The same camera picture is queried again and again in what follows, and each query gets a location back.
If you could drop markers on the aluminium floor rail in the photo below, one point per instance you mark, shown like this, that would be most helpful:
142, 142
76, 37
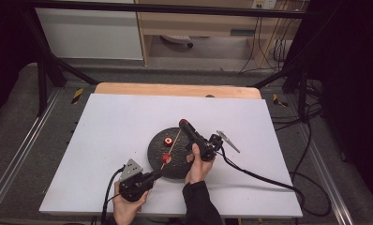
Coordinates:
22, 143
325, 168

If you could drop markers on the red hawthorn fruit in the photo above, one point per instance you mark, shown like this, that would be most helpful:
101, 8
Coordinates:
168, 141
166, 157

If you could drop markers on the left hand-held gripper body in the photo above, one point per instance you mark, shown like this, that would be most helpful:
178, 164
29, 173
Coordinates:
134, 184

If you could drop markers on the black metal frame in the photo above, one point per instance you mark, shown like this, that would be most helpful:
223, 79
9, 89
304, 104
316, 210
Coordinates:
44, 84

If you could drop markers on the white cabinet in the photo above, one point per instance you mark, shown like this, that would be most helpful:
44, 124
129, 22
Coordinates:
91, 34

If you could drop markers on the white power strip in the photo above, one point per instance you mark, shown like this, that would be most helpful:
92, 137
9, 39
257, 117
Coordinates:
264, 3

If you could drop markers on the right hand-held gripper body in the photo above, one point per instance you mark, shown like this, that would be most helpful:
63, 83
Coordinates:
211, 146

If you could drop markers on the black round plate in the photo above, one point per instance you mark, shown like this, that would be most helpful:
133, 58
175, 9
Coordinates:
178, 162

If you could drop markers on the wooden table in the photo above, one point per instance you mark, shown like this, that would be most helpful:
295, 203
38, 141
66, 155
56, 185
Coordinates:
162, 90

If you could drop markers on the dark curtain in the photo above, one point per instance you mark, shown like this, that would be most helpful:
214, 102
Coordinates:
6, 56
353, 78

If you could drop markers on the thin wooden skewer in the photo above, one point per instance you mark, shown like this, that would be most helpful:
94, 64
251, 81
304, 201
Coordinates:
174, 146

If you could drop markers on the person's left hand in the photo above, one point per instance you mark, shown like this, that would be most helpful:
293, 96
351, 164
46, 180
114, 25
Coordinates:
125, 211

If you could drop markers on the person's right hand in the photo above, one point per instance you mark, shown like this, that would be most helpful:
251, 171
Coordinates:
198, 170

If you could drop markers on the grey object under desk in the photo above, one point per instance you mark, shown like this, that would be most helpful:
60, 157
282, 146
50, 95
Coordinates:
178, 39

